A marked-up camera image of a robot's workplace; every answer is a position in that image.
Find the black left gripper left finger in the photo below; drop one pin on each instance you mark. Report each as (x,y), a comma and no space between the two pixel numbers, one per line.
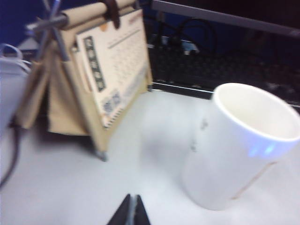
(123,213)

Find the blue office partition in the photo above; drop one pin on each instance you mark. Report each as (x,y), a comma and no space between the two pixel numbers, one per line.
(14,18)

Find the beige canvas tent calendar stand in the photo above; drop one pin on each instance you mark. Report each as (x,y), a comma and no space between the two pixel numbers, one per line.
(61,105)

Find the large black computer monitor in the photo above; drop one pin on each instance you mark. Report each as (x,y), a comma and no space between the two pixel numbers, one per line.
(234,9)

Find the white ceramic cup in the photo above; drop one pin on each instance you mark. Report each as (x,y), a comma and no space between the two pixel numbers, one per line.
(222,152)

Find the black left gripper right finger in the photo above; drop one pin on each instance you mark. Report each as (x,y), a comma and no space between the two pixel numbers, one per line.
(140,213)

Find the black computer keyboard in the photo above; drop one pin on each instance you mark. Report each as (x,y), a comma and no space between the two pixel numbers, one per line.
(211,70)

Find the paper calendar card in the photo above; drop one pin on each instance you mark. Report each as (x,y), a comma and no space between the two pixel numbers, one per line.
(117,70)

